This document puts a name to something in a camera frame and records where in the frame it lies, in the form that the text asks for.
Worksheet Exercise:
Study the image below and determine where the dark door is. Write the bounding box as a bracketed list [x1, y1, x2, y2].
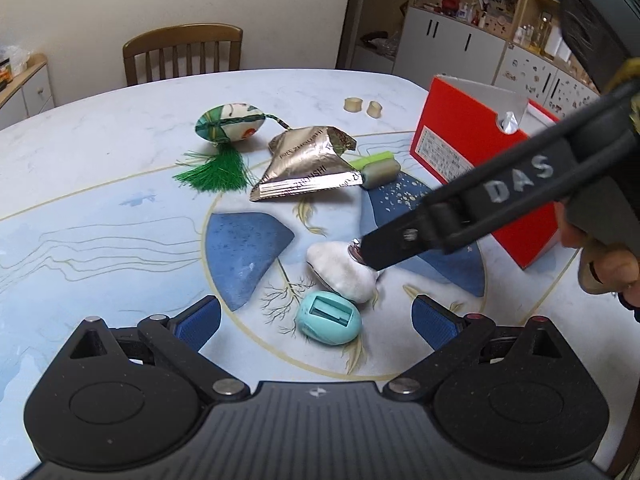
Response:
[336, 0, 371, 68]

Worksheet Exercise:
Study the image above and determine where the teal egg-shaped case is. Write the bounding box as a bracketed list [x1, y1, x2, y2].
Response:
[295, 291, 362, 346]

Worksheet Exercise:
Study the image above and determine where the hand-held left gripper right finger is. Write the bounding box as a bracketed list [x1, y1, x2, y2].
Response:
[382, 294, 566, 403]

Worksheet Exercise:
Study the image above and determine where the gold foil packet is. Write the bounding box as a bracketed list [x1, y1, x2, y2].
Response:
[249, 125, 365, 203]

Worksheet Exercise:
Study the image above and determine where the person's right hand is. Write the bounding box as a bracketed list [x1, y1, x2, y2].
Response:
[559, 225, 640, 309]

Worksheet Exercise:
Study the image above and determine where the clear plastic bag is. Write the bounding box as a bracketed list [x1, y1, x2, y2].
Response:
[0, 44, 31, 78]

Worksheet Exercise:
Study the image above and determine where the white plush pad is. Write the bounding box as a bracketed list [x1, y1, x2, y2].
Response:
[306, 241, 379, 304]

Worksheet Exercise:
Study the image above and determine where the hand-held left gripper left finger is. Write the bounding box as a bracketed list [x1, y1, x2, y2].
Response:
[69, 295, 250, 403]

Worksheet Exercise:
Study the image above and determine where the egg-shaped sachet with green tassel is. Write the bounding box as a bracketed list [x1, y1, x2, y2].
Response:
[172, 102, 293, 195]

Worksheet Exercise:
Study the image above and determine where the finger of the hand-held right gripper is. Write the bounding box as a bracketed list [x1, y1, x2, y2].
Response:
[359, 82, 635, 272]

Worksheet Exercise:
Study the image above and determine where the tall yellow bottle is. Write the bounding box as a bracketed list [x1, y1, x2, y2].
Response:
[532, 16, 551, 56]

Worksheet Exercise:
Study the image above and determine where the white lower cabinet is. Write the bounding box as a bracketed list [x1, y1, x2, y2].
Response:
[392, 7, 508, 86]

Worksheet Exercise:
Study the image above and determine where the green-handled grey roller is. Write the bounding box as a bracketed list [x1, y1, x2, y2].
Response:
[347, 150, 401, 191]

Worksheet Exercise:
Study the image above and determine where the straight-back wooden chair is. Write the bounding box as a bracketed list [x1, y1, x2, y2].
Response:
[122, 22, 244, 87]

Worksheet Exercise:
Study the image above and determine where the white sideboard with wooden top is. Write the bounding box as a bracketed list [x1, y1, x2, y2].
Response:
[0, 52, 56, 131]

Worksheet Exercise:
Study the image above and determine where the red shoe box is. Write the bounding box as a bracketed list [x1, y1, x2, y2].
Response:
[409, 74, 563, 270]

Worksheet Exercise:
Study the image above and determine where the small wooden house box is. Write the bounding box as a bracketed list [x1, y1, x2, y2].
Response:
[482, 12, 511, 36]

